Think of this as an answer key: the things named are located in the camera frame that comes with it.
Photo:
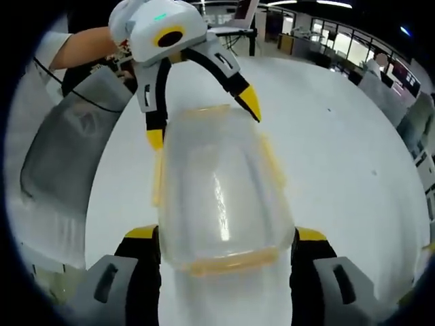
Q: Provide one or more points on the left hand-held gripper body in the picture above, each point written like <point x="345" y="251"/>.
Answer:
<point x="149" y="23"/>

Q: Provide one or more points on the laptop on stand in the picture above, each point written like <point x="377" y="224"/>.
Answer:
<point x="245" y="13"/>

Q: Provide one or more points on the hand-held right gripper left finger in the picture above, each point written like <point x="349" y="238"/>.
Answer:
<point x="112" y="295"/>

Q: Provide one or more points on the white desk with black legs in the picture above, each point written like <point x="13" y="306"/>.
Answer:
<point x="234" y="32"/>

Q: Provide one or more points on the clear plastic container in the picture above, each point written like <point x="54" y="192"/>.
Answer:
<point x="204" y="190"/>

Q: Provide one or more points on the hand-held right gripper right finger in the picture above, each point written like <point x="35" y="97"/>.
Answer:
<point x="340" y="299"/>

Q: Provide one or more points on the computer monitor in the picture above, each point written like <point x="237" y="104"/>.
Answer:
<point x="406" y="78"/>

